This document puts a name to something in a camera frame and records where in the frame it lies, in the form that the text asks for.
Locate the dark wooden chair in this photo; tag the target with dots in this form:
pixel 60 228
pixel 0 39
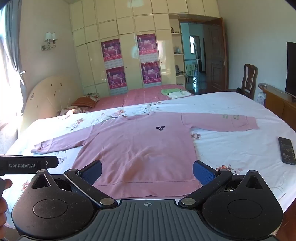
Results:
pixel 248 76

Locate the purple wall poster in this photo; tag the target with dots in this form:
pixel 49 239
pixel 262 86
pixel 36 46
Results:
pixel 150 73
pixel 115 78
pixel 146 45
pixel 111 49

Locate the pale blue jar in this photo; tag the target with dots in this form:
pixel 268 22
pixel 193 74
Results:
pixel 177 49

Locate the small white appliance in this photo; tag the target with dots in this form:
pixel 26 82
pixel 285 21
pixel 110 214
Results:
pixel 260 98

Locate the dark wooden door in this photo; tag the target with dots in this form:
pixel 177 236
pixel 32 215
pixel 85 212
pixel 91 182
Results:
pixel 216 60

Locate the cream wardrobe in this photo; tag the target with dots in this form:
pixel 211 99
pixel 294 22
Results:
pixel 128 58

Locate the pink sweater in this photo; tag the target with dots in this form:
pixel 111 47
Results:
pixel 143 150

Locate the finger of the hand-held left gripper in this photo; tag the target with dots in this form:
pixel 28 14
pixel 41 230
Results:
pixel 52 161

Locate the brown striped pillow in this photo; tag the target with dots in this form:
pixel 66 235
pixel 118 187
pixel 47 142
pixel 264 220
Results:
pixel 84 102

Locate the pink checked bed cover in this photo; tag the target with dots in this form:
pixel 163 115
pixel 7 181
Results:
pixel 138 97

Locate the cream corner shelves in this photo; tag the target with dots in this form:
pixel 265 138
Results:
pixel 178 62

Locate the black smartphone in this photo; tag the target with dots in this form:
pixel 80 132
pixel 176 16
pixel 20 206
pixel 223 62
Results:
pixel 286 150

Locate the person's left hand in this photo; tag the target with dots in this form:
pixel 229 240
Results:
pixel 3 209

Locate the cream headboard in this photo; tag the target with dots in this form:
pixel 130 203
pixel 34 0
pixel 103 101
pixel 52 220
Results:
pixel 46 97

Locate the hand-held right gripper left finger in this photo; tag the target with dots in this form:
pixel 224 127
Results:
pixel 92 172

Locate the twin shade wall lamp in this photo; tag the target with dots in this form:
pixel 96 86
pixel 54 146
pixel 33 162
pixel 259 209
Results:
pixel 49 39

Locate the green folded cloth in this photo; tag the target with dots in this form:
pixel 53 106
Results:
pixel 170 91

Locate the white folded cloth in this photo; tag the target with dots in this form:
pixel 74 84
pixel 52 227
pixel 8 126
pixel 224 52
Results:
pixel 180 94

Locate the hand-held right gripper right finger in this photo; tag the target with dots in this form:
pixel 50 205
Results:
pixel 203 172

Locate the small dark figurine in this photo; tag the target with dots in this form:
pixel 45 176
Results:
pixel 173 30

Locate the black television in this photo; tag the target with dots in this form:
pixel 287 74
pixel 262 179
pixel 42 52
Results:
pixel 291 69

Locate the grey curtain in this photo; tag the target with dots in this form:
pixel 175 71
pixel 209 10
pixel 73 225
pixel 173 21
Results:
pixel 13 46

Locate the floral pillow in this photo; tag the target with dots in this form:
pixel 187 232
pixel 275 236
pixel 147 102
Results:
pixel 69 110

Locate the wooden cabinet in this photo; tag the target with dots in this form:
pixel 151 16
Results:
pixel 277 102

